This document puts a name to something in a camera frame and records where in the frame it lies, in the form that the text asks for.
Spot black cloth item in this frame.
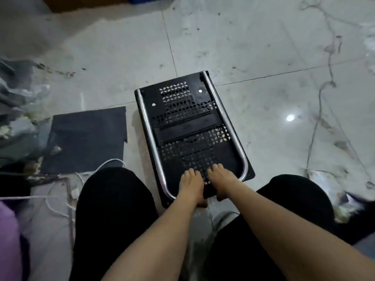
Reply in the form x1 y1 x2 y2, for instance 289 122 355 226
334 192 375 245

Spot person's left hand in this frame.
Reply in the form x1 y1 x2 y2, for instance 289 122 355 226
179 168 209 209

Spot black perforated panel chrome frame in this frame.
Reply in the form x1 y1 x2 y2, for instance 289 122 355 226
134 70 256 209

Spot black flat mat sheet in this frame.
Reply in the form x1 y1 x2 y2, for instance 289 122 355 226
39 106 128 175

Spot person's right hand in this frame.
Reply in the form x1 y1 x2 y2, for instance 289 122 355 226
207 163 244 202

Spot crumpled white paper scrap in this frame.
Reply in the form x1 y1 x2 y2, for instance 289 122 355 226
305 169 347 202

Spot person's left forearm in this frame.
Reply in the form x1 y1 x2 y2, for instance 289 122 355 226
101 197 203 281

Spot white cable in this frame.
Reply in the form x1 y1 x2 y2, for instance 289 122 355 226
0 158 127 223

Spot brown wooden furniture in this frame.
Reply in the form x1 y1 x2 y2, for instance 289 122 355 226
39 0 131 14

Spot person's right forearm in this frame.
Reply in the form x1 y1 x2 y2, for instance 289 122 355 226
227 184 375 281

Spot purple cloth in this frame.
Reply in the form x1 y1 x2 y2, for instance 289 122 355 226
0 201 23 281

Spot person's black trousers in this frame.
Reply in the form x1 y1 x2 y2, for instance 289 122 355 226
69 166 375 281

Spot pile of clear plastic bags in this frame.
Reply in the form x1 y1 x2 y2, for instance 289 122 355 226
0 57 54 168

